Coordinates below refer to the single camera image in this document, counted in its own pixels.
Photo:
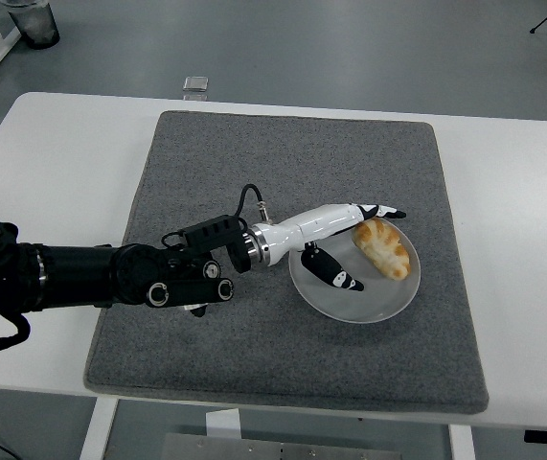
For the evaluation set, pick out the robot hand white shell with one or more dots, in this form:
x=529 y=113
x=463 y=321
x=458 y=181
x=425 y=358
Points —
x=316 y=223

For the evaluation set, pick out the croissant bread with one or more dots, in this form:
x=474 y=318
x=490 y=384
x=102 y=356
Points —
x=383 y=249

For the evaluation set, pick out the grey round plate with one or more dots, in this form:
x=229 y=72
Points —
x=373 y=299

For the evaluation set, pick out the grey metal plate with screws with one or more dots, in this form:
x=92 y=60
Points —
x=254 y=448

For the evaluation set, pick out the grey felt mat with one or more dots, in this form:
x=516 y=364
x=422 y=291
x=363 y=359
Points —
x=234 y=345

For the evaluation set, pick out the silver square floor box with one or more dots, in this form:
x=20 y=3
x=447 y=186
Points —
x=196 y=83
x=194 y=97

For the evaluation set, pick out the white table leg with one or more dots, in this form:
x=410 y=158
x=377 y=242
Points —
x=97 y=429
x=462 y=443

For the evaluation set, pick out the dark trash bin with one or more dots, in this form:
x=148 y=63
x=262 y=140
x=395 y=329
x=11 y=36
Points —
x=38 y=26

